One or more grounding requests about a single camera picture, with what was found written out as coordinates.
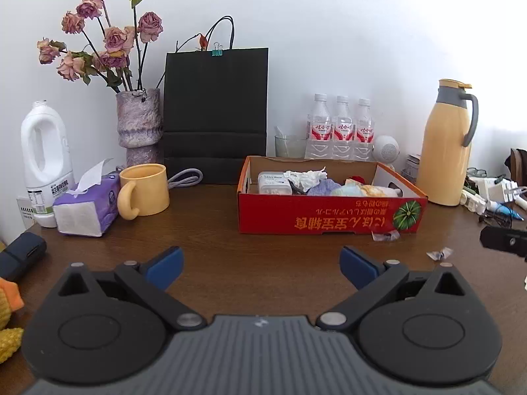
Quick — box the yellow mug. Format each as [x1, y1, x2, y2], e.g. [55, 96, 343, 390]
[117, 163, 170, 220]

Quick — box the brown object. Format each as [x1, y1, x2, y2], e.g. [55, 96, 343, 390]
[510, 148, 527, 177]

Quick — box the clear water bottle red label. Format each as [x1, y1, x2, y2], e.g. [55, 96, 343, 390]
[354, 99, 376, 161]
[307, 94, 332, 159]
[331, 96, 355, 160]

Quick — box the clear glass cup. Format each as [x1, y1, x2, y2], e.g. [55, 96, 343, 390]
[274, 134, 307, 159]

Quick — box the white power strip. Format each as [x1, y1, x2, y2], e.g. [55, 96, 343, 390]
[461, 185, 488, 215]

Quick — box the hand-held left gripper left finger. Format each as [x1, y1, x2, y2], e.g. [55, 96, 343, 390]
[49, 246, 208, 332]

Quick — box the black paper bag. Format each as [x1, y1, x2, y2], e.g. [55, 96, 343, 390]
[162, 15, 270, 185]

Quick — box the red cardboard box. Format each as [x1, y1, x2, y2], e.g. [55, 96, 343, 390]
[237, 155, 429, 235]

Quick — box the purple knitted cloth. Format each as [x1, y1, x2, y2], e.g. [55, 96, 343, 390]
[307, 179, 342, 197]

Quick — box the white detergent bottle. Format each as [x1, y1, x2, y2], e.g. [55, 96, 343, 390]
[20, 101, 77, 229]

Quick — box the dried rosebud twig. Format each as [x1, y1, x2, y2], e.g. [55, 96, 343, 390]
[176, 33, 208, 53]

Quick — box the yellow thermos jug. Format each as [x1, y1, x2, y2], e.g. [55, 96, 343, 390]
[416, 79, 479, 207]

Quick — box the white round robot speaker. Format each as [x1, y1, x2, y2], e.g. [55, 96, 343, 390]
[373, 135, 400, 165]

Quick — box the orange yellow plush toy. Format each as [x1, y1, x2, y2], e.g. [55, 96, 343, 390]
[0, 277, 25, 365]

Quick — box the yellow white plush toy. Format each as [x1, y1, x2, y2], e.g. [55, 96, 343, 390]
[346, 179, 404, 197]

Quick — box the dried pink roses bouquet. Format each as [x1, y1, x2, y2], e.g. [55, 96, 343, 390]
[37, 0, 164, 93]

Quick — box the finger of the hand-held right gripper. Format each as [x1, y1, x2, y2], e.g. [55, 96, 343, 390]
[480, 225, 527, 262]

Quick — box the purple grey ceramic vase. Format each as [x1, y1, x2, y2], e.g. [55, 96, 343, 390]
[115, 88, 161, 167]

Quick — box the purple tissue pack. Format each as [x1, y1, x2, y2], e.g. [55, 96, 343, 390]
[53, 158, 121, 238]

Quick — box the white tissue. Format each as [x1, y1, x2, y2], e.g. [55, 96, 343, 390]
[284, 167, 328, 192]

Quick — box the small grey container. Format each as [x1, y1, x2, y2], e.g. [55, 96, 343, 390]
[401, 154, 421, 182]

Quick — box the dark blue case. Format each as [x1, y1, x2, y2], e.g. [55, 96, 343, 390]
[0, 232, 48, 282]

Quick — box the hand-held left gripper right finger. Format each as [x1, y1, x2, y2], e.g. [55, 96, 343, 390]
[316, 245, 470, 332]

